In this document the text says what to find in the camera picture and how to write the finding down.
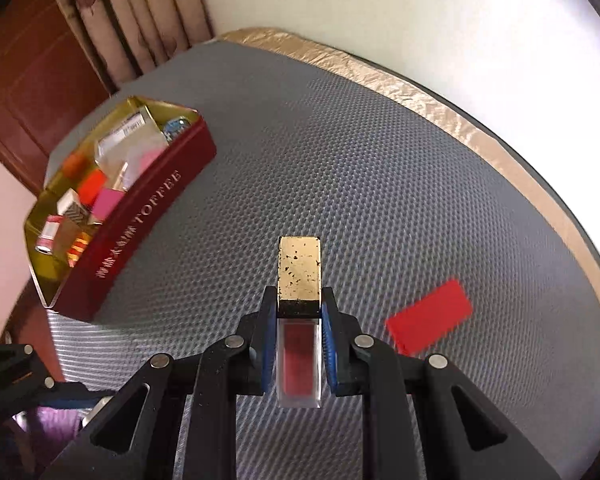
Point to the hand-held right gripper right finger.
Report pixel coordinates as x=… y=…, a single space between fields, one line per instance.
x=330 y=350

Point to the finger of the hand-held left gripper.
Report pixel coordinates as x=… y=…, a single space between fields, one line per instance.
x=5 y=357
x=65 y=392

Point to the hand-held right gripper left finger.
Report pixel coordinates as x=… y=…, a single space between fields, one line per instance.
x=266 y=340

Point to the lip gloss tube gold cap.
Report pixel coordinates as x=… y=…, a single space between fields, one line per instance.
x=300 y=280

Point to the yellow red small box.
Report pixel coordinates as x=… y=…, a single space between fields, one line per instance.
x=80 y=246

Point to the white small box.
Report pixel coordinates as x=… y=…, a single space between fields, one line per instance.
x=70 y=206

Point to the red tin box gold interior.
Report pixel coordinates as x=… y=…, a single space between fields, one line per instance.
x=145 y=210

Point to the pink small box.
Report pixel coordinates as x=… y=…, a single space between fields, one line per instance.
x=107 y=201

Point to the purple cloth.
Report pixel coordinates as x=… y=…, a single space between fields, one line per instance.
x=55 y=422

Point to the red rectangular box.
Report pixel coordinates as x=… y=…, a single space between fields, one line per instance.
x=427 y=317

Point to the red white small cylinder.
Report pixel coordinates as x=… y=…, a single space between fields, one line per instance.
x=47 y=232

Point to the orange red small box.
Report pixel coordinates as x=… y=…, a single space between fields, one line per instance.
x=91 y=184

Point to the clear plastic box pink insert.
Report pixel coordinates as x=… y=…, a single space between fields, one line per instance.
x=130 y=157

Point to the blue patterned small item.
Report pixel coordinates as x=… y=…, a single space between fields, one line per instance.
x=176 y=127

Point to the clear box with blue label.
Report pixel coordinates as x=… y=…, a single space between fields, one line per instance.
x=130 y=127

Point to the brown wooden door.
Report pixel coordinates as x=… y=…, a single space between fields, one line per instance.
x=30 y=85

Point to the beige patterned curtain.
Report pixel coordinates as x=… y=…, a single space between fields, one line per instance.
x=130 y=10

